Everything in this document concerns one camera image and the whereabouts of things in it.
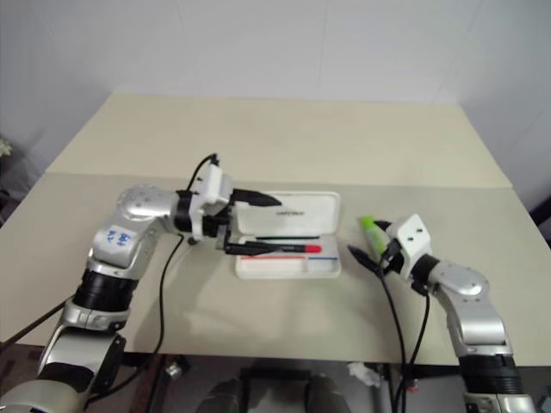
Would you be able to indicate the small red object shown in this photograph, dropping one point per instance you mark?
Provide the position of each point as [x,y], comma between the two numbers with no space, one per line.
[413,385]

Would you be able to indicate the green marker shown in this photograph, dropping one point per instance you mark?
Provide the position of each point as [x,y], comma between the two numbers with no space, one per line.
[373,234]

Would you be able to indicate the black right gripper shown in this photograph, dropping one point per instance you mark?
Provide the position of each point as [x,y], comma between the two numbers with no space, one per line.
[392,259]

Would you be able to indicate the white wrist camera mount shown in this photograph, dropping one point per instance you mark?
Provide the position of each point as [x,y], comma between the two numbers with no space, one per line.
[411,234]
[213,187]

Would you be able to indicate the white open pencil case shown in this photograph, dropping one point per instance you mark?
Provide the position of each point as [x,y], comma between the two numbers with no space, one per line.
[292,267]

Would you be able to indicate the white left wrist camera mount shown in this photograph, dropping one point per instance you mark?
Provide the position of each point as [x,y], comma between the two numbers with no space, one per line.
[213,187]

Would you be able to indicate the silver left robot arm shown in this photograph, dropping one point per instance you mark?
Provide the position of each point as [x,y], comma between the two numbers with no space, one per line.
[142,206]

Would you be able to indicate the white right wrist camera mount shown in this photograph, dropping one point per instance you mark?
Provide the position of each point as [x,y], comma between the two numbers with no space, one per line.
[411,234]

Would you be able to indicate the black marker with red cap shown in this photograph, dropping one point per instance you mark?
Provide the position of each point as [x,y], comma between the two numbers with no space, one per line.
[312,249]

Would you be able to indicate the grey table leg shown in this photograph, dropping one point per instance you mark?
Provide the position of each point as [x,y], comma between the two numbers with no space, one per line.
[381,393]

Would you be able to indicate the dark rounded shape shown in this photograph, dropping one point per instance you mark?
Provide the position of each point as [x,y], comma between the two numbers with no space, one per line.
[224,398]
[323,396]

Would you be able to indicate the dark object beside table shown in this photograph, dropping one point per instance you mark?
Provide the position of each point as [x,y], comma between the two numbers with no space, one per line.
[541,223]

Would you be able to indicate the white crumpled paper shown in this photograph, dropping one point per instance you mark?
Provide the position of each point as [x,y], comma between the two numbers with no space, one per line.
[363,373]

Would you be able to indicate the dark clutter beside table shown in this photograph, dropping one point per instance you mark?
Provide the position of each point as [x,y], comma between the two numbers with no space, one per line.
[13,189]

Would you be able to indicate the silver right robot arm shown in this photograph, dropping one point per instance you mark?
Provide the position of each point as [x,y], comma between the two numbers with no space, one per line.
[469,288]

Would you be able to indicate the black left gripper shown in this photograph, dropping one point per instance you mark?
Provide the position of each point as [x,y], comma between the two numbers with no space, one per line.
[214,226]

